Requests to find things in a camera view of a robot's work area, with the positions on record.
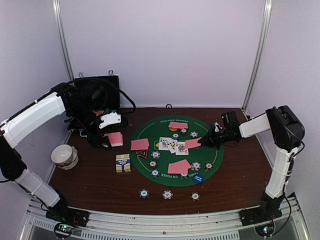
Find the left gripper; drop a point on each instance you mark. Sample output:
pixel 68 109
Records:
pixel 98 137

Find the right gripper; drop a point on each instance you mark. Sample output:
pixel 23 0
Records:
pixel 209 139

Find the red-backed card deck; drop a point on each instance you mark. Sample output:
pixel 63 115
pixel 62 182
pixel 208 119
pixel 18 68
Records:
pixel 115 138

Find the face-up queen card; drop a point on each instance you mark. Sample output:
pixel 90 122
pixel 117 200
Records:
pixel 180 149

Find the orange dealer button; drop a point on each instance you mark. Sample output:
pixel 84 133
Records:
pixel 173 129

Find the dealt red card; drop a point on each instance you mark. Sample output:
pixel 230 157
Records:
pixel 138 141
pixel 140 147
pixel 182 167
pixel 171 169
pixel 178 125

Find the face-up spot card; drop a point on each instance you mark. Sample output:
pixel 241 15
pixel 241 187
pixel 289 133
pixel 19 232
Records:
pixel 172 145

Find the blue small blind button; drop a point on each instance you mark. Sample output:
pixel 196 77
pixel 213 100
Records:
pixel 198 178

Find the face-up king card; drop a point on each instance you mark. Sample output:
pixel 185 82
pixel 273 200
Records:
pixel 163 143

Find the green chip mat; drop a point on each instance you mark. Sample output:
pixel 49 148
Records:
pixel 155 173
pixel 184 176

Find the red black chip stack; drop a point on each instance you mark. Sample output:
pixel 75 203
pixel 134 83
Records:
pixel 195 196

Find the green chip stack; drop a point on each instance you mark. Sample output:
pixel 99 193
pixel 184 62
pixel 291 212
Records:
pixel 144 193

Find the blue white chip stack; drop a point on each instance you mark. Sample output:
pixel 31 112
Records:
pixel 167 194

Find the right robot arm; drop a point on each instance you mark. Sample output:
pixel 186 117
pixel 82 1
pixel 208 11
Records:
pixel 287 132

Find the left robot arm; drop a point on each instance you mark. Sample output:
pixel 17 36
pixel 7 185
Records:
pixel 80 99

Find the card deck in case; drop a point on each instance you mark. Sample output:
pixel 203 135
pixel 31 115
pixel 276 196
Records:
pixel 98 113

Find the scalloped white bowl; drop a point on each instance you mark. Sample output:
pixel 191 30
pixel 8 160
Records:
pixel 68 165

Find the teal chips in case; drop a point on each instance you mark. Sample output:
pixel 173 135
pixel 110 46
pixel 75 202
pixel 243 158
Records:
pixel 110 111

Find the gold card box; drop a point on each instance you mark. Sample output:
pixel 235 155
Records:
pixel 123 163

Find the white ceramic bowl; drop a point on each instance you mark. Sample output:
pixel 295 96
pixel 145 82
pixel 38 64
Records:
pixel 62 153

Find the black poker case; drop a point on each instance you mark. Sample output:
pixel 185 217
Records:
pixel 100 93

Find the triangular all-in marker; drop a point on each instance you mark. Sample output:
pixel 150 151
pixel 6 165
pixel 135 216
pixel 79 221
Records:
pixel 142 153

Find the round green poker mat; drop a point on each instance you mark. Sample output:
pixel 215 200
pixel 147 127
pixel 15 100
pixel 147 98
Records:
pixel 158 127

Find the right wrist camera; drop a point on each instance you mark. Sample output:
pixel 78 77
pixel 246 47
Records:
pixel 230 120

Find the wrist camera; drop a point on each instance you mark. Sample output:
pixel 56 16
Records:
pixel 230 120
pixel 109 119

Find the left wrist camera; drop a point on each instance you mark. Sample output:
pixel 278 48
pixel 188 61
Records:
pixel 109 119

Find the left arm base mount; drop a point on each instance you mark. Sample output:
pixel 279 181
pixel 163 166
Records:
pixel 73 217

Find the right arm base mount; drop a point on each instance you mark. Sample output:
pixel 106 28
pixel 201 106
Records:
pixel 254 216

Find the aluminium front rail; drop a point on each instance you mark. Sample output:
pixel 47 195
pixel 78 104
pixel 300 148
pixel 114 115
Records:
pixel 224 225

